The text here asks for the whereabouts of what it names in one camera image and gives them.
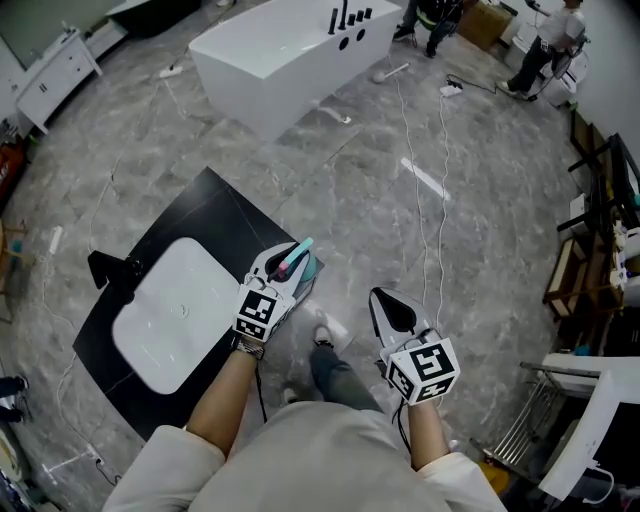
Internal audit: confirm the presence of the white drawer cabinet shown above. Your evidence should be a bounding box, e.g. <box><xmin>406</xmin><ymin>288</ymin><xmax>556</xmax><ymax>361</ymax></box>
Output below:
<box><xmin>14</xmin><ymin>28</ymin><xmax>105</xmax><ymax>137</ymax></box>

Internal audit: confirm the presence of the white bathtub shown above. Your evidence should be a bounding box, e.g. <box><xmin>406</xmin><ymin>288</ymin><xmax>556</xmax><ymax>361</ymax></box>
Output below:
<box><xmin>188</xmin><ymin>0</ymin><xmax>404</xmax><ymax>145</ymax></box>

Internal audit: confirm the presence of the brown cardboard box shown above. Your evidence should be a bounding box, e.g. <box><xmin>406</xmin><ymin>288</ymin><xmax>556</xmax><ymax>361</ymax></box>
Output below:
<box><xmin>456</xmin><ymin>0</ymin><xmax>515</xmax><ymax>54</ymax></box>

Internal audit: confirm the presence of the wooden stool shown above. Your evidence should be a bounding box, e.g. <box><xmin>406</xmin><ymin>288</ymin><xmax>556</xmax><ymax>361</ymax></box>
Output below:
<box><xmin>0</xmin><ymin>218</ymin><xmax>37</xmax><ymax>324</ymax></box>

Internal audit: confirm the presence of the dark green bathtub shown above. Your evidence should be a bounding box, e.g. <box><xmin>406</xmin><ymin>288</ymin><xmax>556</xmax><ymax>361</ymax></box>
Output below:
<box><xmin>106</xmin><ymin>0</ymin><xmax>205</xmax><ymax>39</ymax></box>

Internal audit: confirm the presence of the person's right forearm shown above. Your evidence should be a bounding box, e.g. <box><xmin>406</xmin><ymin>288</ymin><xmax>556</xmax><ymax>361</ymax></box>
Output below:
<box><xmin>406</xmin><ymin>399</ymin><xmax>452</xmax><ymax>472</ymax></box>

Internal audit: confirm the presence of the white panel furniture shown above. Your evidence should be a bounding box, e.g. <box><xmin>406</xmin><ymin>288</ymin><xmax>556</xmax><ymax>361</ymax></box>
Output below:
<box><xmin>536</xmin><ymin>351</ymin><xmax>640</xmax><ymax>503</ymax></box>

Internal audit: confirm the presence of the chrome towel rack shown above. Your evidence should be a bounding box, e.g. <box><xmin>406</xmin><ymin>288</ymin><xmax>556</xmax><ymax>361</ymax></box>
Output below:
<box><xmin>493</xmin><ymin>360</ymin><xmax>557</xmax><ymax>469</ymax></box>

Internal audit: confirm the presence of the person's grey trouser leg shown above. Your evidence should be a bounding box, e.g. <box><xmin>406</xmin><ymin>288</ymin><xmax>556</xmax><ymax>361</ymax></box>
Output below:
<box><xmin>308</xmin><ymin>344</ymin><xmax>387</xmax><ymax>414</ymax></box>

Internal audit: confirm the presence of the black stone table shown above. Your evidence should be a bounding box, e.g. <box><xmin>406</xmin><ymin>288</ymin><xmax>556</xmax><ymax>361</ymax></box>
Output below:
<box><xmin>72</xmin><ymin>166</ymin><xmax>324</xmax><ymax>442</ymax></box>

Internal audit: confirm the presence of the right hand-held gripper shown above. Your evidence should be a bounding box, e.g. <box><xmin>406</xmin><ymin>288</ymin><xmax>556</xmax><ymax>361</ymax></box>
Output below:
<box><xmin>368</xmin><ymin>287</ymin><xmax>462</xmax><ymax>407</ymax></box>

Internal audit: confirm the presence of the red container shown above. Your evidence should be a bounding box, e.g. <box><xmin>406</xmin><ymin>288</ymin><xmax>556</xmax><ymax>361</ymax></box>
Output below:
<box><xmin>0</xmin><ymin>141</ymin><xmax>25</xmax><ymax>202</ymax></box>

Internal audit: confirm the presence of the white toilet brush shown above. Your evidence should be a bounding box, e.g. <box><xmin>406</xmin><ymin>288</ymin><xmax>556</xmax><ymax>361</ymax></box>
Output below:
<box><xmin>371</xmin><ymin>61</ymin><xmax>412</xmax><ymax>84</ymax></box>

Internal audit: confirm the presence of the black floor cable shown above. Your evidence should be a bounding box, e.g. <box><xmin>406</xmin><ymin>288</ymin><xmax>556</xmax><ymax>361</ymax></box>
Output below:
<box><xmin>445</xmin><ymin>73</ymin><xmax>499</xmax><ymax>95</ymax></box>

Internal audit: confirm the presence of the black metal shelf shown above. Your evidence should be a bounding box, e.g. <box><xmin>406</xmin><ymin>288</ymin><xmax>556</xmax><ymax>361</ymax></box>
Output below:
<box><xmin>567</xmin><ymin>106</ymin><xmax>640</xmax><ymax>236</ymax></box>

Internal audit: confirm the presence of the black sink faucet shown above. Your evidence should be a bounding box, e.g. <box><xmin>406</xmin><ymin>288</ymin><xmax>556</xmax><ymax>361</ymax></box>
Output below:
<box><xmin>86</xmin><ymin>249</ymin><xmax>147</xmax><ymax>292</ymax></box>

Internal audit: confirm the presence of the black bathtub faucet set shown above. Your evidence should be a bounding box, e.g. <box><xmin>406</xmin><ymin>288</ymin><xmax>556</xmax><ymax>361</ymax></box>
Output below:
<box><xmin>326</xmin><ymin>0</ymin><xmax>374</xmax><ymax>37</ymax></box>

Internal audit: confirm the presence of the white sink basin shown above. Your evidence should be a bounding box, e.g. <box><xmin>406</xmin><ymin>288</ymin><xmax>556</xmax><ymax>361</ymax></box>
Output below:
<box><xmin>111</xmin><ymin>236</ymin><xmax>242</xmax><ymax>397</ymax></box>

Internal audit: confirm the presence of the long white floor cable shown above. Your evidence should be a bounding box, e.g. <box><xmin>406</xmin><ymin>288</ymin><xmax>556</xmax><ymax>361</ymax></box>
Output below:
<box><xmin>385</xmin><ymin>52</ymin><xmax>429</xmax><ymax>306</ymax></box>

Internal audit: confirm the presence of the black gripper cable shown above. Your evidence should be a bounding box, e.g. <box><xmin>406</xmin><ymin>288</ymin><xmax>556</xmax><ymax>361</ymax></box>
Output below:
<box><xmin>253</xmin><ymin>356</ymin><xmax>270</xmax><ymax>422</ymax></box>
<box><xmin>391</xmin><ymin>398</ymin><xmax>413</xmax><ymax>454</ymax></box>

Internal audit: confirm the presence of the teal and pink cleaning tool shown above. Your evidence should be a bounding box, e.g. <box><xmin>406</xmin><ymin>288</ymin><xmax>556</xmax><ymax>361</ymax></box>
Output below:
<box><xmin>273</xmin><ymin>237</ymin><xmax>319</xmax><ymax>285</ymax></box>

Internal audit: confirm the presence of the person's white shirt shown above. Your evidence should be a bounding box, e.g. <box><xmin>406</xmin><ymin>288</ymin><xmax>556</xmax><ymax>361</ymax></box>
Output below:
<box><xmin>102</xmin><ymin>399</ymin><xmax>507</xmax><ymax>512</ymax></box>

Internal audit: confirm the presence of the wooden storage rack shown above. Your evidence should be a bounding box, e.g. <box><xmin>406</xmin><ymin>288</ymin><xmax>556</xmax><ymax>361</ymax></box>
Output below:
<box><xmin>542</xmin><ymin>233</ymin><xmax>629</xmax><ymax>354</ymax></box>

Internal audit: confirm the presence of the person's left forearm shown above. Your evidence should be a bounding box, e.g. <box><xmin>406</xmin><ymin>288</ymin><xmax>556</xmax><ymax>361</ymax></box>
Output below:
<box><xmin>185</xmin><ymin>349</ymin><xmax>264</xmax><ymax>459</ymax></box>

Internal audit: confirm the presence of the white toilet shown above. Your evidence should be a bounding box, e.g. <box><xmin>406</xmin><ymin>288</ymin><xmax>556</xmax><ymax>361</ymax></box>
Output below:
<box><xmin>542</xmin><ymin>49</ymin><xmax>591</xmax><ymax>108</ymax></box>

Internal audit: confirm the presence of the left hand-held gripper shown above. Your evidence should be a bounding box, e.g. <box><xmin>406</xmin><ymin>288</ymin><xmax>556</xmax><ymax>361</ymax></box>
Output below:
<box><xmin>233</xmin><ymin>241</ymin><xmax>324</xmax><ymax>344</ymax></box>

